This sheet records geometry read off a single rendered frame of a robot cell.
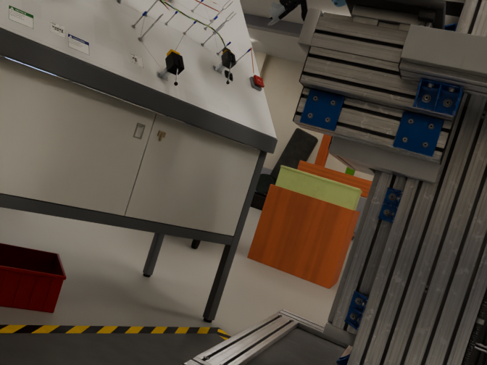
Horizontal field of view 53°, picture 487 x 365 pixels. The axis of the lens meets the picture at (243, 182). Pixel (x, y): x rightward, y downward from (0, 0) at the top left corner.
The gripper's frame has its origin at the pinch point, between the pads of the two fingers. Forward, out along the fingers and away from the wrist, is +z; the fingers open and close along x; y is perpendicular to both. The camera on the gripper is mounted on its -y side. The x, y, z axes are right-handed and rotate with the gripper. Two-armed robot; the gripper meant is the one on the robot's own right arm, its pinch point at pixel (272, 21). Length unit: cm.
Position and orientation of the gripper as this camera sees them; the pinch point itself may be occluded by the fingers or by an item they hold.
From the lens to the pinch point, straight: 220.7
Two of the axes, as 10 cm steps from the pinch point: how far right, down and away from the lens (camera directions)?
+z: -7.6, 4.7, 4.5
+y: -6.4, -6.7, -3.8
